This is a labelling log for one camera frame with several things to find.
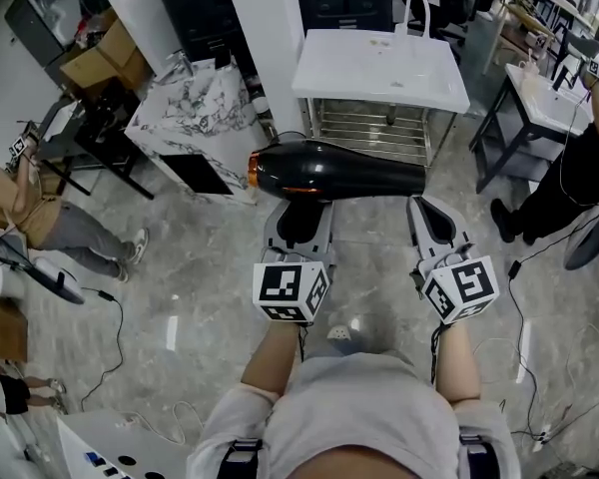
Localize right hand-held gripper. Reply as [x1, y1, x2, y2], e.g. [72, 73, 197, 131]
[407, 196, 501, 326]

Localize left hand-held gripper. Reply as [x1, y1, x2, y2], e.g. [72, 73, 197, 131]
[252, 201, 337, 326]

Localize black hair dryer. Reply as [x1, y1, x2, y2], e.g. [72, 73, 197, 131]
[247, 138, 427, 248]

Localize white sink basin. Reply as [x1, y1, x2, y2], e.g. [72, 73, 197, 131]
[503, 62, 595, 137]
[292, 28, 472, 115]

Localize person's left forearm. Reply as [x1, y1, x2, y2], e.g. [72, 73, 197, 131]
[240, 319, 303, 401]

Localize person's right forearm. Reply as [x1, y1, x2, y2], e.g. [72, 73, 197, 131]
[436, 322, 482, 402]

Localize metal wire rack shelf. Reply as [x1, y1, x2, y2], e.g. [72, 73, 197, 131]
[299, 96, 453, 169]

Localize person's blue jeans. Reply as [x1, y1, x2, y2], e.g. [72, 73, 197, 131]
[303, 339, 350, 361]

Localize black metal stand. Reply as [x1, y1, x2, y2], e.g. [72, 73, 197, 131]
[468, 75, 570, 195]

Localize marble pattern cabinet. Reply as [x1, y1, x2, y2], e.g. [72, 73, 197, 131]
[124, 57, 270, 205]

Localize person's white shirt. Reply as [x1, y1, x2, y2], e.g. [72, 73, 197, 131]
[187, 351, 523, 479]

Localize chrome faucet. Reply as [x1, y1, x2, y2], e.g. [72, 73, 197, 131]
[168, 50, 194, 77]

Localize black side table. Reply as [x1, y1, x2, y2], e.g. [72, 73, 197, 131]
[39, 75, 156, 202]

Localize black office chair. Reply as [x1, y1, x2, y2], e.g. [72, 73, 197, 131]
[406, 0, 483, 49]

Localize cardboard box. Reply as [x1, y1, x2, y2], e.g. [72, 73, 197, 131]
[59, 10, 152, 92]

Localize white table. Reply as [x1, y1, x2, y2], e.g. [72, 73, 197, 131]
[57, 409, 197, 479]

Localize glass door cabinet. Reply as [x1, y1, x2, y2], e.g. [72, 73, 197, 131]
[4, 0, 99, 67]

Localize black floor cable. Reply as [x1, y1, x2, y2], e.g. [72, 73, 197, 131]
[79, 289, 127, 413]
[506, 259, 548, 441]

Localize white flexible hose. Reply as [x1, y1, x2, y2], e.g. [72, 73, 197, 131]
[393, 0, 433, 37]

